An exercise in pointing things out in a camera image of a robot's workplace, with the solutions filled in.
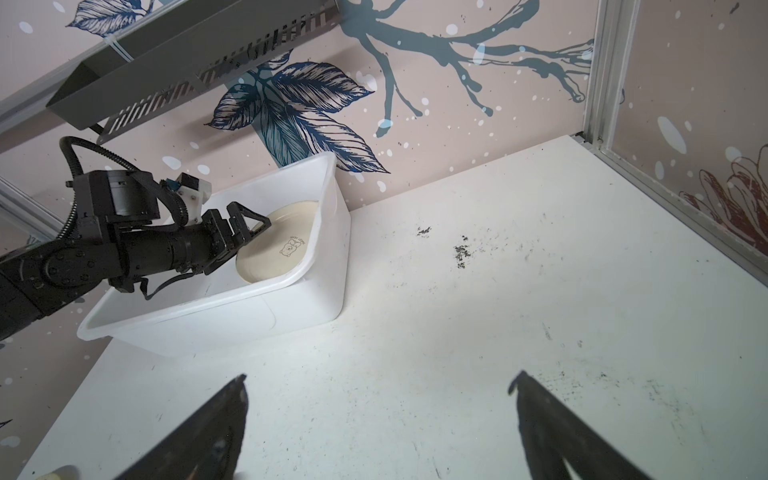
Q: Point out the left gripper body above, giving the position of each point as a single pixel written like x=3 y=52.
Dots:
x=210 y=244

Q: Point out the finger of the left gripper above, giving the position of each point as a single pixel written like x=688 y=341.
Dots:
x=245 y=224

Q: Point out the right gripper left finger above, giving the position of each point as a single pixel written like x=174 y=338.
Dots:
x=206 y=445

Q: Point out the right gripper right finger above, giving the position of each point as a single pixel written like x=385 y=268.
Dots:
x=557 y=443

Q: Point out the cream round plate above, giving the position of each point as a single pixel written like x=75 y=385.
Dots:
x=280 y=248

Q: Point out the small yellowish saucer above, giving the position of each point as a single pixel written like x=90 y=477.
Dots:
x=66 y=472

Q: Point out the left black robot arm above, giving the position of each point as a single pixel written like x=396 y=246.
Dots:
x=123 y=227

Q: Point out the white plastic bin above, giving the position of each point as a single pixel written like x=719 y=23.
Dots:
x=222 y=310

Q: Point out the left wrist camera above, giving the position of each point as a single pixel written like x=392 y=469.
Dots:
x=193 y=193

